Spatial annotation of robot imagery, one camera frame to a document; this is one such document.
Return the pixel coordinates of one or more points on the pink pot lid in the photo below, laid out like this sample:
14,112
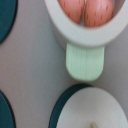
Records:
92,105

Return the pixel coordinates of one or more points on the pink stove board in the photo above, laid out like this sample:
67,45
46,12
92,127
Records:
32,67

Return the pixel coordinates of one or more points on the black burner front right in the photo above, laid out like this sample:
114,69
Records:
6,114

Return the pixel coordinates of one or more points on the cream pot with pink food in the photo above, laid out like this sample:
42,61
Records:
85,46

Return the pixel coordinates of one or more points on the black burner front left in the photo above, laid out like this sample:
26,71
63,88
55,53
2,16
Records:
64,97

